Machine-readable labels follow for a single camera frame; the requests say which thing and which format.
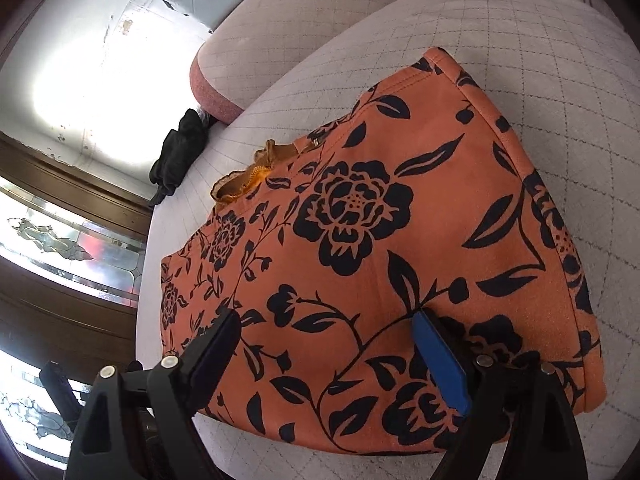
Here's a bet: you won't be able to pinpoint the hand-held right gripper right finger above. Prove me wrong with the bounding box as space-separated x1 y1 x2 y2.
411 310 588 480

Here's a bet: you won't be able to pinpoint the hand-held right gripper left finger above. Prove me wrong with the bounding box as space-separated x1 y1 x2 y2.
65 307 243 480

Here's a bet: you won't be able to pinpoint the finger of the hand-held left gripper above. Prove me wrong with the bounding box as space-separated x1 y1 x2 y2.
39 360 87 423

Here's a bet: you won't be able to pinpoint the orange black floral blouse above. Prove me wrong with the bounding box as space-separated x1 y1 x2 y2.
160 47 608 466

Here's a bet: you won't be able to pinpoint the black clothes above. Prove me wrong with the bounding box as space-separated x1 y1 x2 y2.
149 108 209 206

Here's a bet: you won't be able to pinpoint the wooden door with glass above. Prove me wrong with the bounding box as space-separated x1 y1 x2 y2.
0 130 153 463

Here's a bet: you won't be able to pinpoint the pink quilted bolster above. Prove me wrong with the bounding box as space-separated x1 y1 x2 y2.
190 0 482 126

